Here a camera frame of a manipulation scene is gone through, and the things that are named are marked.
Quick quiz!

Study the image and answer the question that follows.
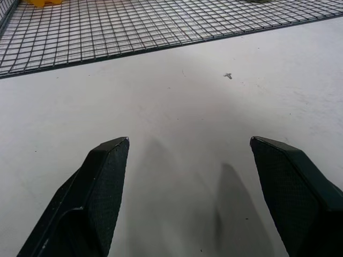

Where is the black wire mesh panel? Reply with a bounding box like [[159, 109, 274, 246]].
[[0, 0, 343, 79]]

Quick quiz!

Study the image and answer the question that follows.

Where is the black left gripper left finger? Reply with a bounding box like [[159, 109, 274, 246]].
[[16, 137, 130, 257]]

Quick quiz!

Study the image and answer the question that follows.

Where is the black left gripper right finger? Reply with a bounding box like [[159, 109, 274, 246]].
[[249, 135, 343, 257]]

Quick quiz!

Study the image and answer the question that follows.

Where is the yellow plastic object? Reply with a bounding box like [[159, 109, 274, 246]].
[[25, 0, 63, 7]]

